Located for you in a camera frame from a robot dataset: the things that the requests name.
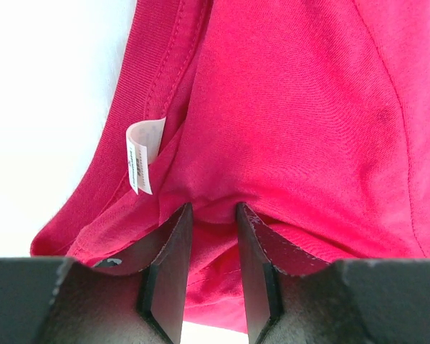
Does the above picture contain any pink t shirt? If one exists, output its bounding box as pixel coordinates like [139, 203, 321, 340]
[30, 1, 430, 332]

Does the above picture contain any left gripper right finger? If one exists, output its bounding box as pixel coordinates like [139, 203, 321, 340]
[236, 203, 430, 343]

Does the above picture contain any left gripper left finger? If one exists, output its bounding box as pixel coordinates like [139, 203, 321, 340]
[0, 204, 193, 343]

